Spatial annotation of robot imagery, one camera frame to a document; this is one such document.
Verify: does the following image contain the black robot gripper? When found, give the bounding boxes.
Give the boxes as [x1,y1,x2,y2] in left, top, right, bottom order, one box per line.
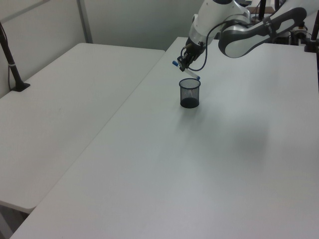
[177,43,204,72]

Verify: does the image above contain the white marker with blue cap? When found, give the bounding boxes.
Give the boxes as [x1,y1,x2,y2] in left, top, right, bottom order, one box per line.
[171,60,202,81]

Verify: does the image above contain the robot base equipment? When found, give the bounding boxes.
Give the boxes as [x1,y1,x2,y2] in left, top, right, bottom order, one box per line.
[275,21,312,46]

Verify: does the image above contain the black mesh pen cup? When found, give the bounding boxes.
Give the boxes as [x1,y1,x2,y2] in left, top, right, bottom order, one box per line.
[178,78,201,109]

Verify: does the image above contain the black pole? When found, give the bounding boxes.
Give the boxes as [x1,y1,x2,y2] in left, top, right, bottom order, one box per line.
[258,0,267,21]

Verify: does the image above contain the white table with rounded corners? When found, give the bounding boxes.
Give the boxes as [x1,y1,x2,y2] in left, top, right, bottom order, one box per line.
[0,42,166,214]

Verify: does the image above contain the dark cable on robot wrist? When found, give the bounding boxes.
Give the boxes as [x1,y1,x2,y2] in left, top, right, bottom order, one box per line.
[187,20,240,72]

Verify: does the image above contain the grey partition post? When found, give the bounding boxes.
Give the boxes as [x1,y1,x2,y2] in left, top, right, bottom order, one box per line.
[76,0,93,44]

